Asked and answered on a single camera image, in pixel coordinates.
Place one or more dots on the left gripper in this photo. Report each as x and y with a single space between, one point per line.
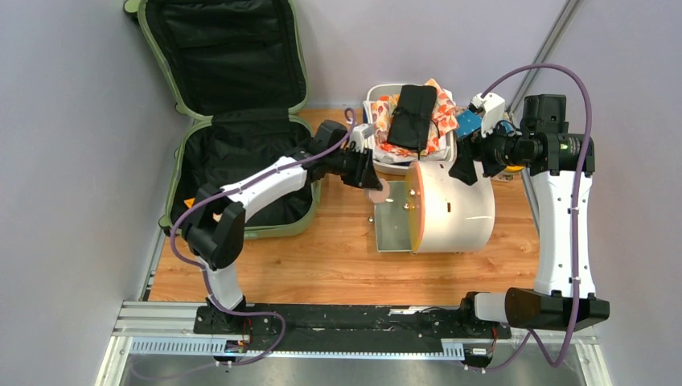
365 175

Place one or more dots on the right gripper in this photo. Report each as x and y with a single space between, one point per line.
463 167

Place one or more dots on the pink round compact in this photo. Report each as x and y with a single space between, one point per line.
377 196

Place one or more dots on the white plastic tub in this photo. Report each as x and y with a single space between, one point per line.
373 95

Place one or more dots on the grey transparent drawer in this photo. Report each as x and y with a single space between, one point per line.
391 220

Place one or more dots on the cream cylindrical container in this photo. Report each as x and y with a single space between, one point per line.
445 215

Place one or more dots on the floral orange print cloth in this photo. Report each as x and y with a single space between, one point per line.
443 119

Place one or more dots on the black pouch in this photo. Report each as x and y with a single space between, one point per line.
412 117

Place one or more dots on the green hard-shell suitcase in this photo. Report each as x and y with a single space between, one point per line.
236 68

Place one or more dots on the orange sunscreen tube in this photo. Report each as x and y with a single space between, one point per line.
187 202

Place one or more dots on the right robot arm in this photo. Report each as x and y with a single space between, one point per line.
561 167

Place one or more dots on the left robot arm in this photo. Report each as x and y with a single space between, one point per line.
213 226

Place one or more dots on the blue dotted plate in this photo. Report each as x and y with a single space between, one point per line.
468 122

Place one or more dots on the yellow bowl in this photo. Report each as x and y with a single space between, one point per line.
510 170

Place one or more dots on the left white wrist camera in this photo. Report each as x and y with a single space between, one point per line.
361 138

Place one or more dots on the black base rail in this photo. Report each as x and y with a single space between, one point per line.
347 328

